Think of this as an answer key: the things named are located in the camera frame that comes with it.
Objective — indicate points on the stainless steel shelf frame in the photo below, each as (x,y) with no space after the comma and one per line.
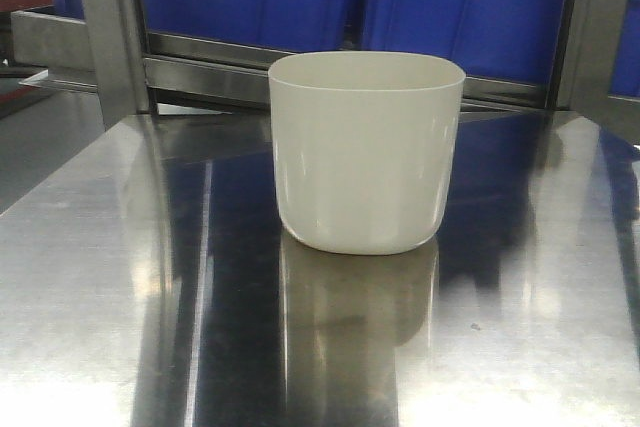
(130,67)

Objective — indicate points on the right blue storage crate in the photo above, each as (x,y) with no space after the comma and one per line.
(501,39)

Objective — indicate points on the white plastic bin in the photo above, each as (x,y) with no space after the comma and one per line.
(363,145)

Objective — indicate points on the far right blue crate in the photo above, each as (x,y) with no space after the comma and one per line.
(625,76)

